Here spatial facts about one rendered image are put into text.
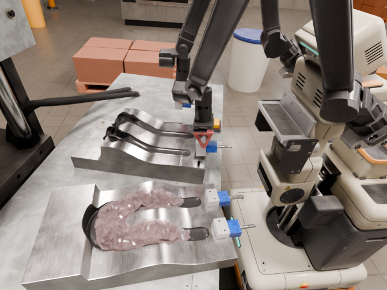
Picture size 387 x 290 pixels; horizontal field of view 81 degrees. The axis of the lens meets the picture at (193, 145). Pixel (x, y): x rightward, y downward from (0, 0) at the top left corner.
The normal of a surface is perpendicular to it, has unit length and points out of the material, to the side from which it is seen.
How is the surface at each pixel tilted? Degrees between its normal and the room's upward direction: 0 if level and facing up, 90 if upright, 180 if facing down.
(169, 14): 90
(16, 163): 0
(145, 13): 90
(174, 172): 90
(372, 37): 90
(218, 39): 120
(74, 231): 0
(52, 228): 0
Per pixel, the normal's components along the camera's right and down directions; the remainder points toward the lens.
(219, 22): -0.37, 0.87
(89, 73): 0.03, 0.65
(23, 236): 0.08, -0.76
